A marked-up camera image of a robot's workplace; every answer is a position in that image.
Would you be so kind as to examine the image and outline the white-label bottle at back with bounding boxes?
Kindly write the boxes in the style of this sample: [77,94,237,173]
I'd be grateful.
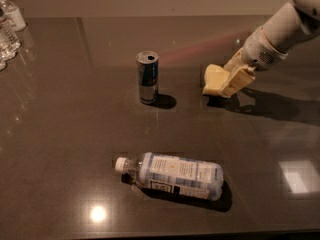
[0,0,27,32]

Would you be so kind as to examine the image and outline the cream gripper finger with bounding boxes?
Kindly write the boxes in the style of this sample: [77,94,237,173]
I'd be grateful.
[223,48,243,72]
[218,65,255,98]

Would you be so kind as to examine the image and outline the clear water bottle left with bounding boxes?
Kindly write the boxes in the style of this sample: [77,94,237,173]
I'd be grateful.
[0,8,21,61]

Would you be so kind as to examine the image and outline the blue silver drink can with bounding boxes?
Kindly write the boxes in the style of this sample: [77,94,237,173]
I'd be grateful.
[136,51,158,104]

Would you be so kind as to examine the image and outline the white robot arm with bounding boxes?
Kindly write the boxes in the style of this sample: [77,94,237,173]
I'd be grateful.
[218,0,320,98]

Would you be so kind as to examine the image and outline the yellow sponge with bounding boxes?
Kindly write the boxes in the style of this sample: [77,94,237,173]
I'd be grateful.
[202,64,229,97]

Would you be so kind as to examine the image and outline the lying clear water bottle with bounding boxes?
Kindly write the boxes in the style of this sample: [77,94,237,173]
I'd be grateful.
[115,152,224,201]

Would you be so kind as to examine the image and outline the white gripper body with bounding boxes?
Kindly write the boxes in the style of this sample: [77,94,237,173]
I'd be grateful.
[241,27,288,70]

